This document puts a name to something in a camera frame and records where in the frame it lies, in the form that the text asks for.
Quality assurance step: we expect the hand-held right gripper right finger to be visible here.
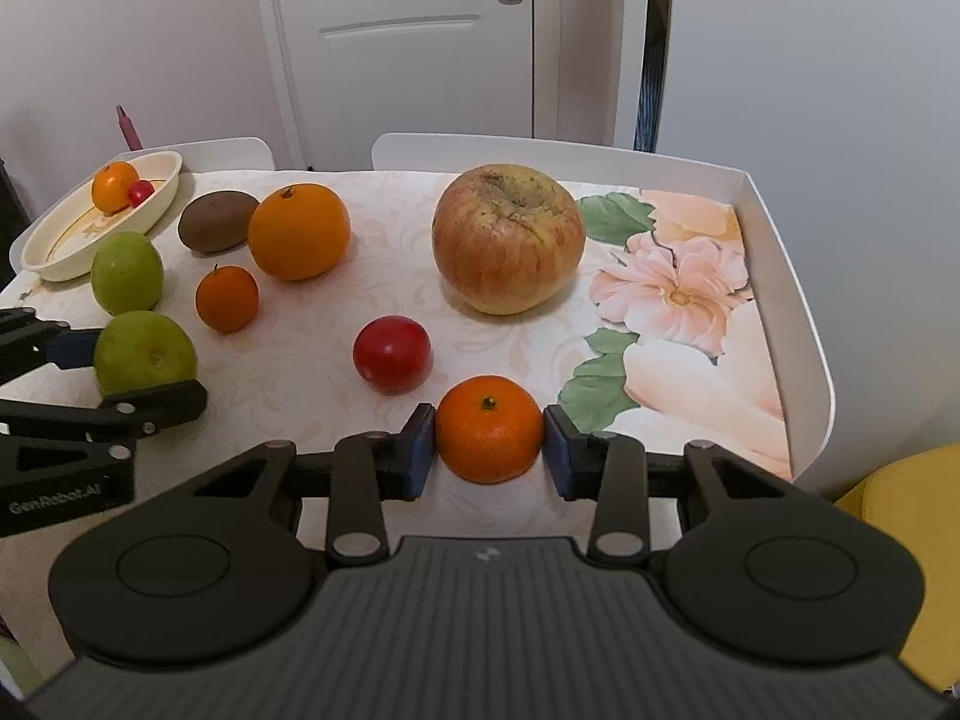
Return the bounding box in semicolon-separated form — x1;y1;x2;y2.
544;404;790;564

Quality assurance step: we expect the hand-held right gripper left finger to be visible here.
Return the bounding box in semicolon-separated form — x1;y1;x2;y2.
191;403;438;565

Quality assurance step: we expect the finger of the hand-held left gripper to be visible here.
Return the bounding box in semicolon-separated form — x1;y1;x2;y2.
0;379;209;443
0;307;103;386

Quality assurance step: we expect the green apple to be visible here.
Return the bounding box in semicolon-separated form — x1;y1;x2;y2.
94;310;199;397

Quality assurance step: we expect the large mandarin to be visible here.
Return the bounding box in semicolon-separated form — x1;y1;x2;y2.
436;375;545;485

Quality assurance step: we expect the cream oval bowl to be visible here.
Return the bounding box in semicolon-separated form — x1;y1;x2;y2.
20;151;185;283

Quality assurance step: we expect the small mandarin with stem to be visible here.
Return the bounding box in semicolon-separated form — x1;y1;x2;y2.
196;264;260;334

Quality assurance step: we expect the brown kiwi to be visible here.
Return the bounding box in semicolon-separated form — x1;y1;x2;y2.
178;190;260;253

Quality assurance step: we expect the big yellow-red apple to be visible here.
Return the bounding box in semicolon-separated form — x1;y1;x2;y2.
432;163;587;316

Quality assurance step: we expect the large orange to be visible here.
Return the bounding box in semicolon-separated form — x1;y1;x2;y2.
248;184;352;282

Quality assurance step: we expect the green lime near bowl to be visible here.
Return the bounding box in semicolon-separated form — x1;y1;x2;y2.
91;232;165;316

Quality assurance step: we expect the small red tomato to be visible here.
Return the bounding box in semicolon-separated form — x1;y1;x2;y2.
353;316;434;395

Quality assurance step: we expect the dark furniture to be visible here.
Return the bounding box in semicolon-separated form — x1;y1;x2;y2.
0;157;32;293

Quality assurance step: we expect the floral tablecloth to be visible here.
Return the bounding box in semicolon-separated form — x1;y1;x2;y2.
0;169;794;698

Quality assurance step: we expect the small orange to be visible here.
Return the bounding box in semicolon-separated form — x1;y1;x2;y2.
91;162;141;214

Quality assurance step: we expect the green cloth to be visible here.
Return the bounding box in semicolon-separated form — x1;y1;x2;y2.
0;634;38;700

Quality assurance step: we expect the white panelled door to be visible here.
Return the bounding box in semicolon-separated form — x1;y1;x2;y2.
251;0;560;170

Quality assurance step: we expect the colourful hanging cloth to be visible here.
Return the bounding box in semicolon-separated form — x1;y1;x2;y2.
634;0;674;153

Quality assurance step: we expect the white sliding door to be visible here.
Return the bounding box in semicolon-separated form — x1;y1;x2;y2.
611;0;960;500

